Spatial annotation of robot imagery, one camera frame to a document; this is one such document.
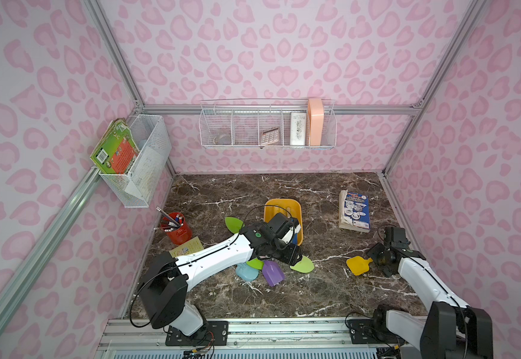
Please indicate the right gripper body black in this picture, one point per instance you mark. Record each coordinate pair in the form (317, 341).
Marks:
(378, 253)

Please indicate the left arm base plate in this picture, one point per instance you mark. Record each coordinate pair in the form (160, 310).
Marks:
(214, 332)

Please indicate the blue white book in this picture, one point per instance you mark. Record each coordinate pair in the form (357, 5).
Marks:
(354, 211)

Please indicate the light blue plastic shovel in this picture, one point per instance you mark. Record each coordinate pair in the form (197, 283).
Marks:
(246, 272)

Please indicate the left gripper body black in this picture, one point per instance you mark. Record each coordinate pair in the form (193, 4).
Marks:
(288, 250)

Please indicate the red pen holder cup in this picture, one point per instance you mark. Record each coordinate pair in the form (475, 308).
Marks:
(175, 226)

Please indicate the white box on shelf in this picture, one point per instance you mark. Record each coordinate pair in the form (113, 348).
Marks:
(298, 128)

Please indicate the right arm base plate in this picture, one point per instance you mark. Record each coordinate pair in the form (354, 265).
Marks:
(361, 331)

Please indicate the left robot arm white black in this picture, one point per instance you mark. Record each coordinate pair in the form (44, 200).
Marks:
(163, 289)

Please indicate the yellow plastic shovel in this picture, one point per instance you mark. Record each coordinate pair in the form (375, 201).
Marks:
(359, 265)

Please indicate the purple shovel pink handle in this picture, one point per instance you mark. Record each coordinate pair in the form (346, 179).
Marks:
(272, 273)

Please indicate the white wire wall shelf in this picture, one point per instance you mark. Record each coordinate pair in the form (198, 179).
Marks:
(261, 123)

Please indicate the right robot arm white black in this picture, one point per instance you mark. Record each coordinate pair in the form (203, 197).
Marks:
(452, 329)

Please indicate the white mesh wall basket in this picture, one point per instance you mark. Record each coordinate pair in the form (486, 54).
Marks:
(147, 130)

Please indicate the round clear object on shelf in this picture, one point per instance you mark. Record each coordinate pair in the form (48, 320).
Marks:
(223, 138)

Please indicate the small pink calculator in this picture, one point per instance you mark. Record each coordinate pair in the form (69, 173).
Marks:
(271, 137)

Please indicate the pink box on shelf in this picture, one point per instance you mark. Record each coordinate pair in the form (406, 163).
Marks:
(316, 121)

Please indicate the yellow plastic storage box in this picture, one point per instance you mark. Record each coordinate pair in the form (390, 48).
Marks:
(289, 208)

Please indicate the yellow green booklet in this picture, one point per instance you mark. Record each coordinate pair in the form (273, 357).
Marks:
(192, 246)

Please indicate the green red book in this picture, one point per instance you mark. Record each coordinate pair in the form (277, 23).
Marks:
(116, 151)

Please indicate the white papers in basket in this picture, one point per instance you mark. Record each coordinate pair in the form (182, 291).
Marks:
(145, 174)

